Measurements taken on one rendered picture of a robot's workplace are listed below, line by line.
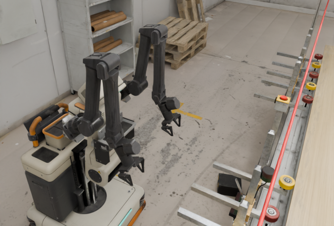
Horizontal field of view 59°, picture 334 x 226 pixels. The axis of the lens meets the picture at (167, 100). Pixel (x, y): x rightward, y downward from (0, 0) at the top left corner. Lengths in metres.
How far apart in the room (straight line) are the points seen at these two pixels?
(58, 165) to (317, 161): 1.55
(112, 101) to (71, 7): 2.42
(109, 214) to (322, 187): 1.39
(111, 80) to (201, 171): 1.94
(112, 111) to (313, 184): 1.15
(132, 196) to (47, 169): 0.74
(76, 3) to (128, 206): 2.22
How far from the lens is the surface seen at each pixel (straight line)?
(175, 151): 3.14
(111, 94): 1.23
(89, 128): 1.41
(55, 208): 2.17
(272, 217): 1.58
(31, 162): 2.00
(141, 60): 1.62
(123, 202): 2.34
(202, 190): 1.65
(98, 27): 3.68
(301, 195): 1.74
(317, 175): 1.89
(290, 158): 2.38
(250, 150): 3.32
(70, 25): 3.67
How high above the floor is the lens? 2.10
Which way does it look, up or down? 32 degrees down
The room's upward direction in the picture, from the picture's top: 2 degrees clockwise
